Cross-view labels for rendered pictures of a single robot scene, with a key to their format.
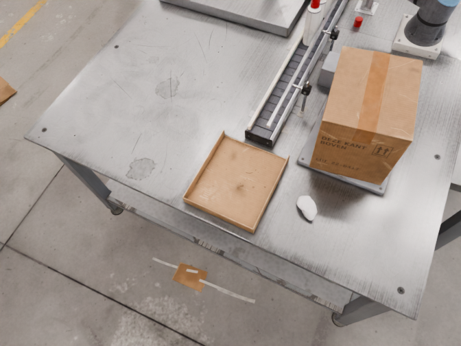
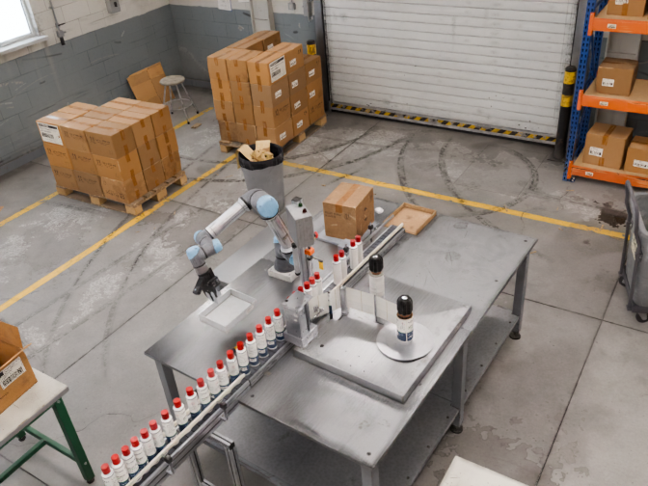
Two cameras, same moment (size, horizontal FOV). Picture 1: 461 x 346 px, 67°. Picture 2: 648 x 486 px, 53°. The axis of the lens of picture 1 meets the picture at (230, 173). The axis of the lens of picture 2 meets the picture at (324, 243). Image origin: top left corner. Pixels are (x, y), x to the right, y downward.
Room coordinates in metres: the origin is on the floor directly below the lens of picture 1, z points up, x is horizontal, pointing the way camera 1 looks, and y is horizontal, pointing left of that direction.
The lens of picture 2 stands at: (4.45, -0.35, 3.24)
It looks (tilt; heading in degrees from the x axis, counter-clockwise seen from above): 33 degrees down; 184
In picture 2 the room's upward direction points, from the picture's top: 5 degrees counter-clockwise
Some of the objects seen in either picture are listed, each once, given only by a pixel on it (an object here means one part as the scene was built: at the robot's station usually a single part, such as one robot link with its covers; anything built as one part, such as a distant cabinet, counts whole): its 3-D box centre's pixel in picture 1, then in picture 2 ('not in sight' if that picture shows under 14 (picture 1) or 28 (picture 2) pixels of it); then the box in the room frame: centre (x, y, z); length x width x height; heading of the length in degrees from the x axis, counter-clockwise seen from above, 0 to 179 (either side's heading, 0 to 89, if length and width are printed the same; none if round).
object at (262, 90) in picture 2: not in sight; (269, 93); (-2.94, -1.38, 0.57); 1.20 x 0.85 x 1.14; 152
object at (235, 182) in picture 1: (237, 178); (410, 218); (0.54, -0.02, 0.85); 0.30 x 0.26 x 0.04; 147
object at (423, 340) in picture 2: not in sight; (405, 340); (1.85, -0.16, 0.89); 0.31 x 0.31 x 0.01
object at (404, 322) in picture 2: not in sight; (404, 319); (1.85, -0.16, 1.04); 0.09 x 0.09 x 0.29
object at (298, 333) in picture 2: not in sight; (299, 318); (1.78, -0.72, 1.01); 0.14 x 0.13 x 0.26; 147
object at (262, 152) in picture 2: not in sight; (260, 159); (-1.29, -1.32, 0.50); 0.42 x 0.41 x 0.28; 149
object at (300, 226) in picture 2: not in sight; (300, 225); (1.42, -0.70, 1.38); 0.17 x 0.10 x 0.19; 22
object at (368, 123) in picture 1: (361, 117); (349, 211); (0.63, -0.44, 0.99); 0.30 x 0.24 x 0.27; 154
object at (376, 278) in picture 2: not in sight; (376, 277); (1.47, -0.29, 1.03); 0.09 x 0.09 x 0.30
